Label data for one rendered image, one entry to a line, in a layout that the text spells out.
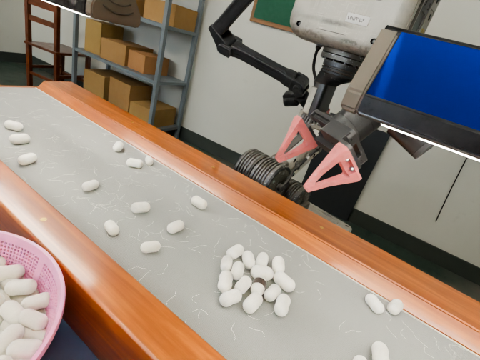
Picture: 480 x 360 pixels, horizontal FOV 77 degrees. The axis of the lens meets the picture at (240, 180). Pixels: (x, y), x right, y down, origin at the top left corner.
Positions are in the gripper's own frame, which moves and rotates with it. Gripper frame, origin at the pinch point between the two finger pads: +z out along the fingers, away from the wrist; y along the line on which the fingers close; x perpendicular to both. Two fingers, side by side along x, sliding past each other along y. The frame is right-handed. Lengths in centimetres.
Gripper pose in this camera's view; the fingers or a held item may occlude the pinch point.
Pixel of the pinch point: (293, 170)
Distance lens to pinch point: 47.8
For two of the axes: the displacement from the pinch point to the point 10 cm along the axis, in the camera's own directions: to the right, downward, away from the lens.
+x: -5.3, -6.1, -5.8
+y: -3.2, -4.9, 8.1
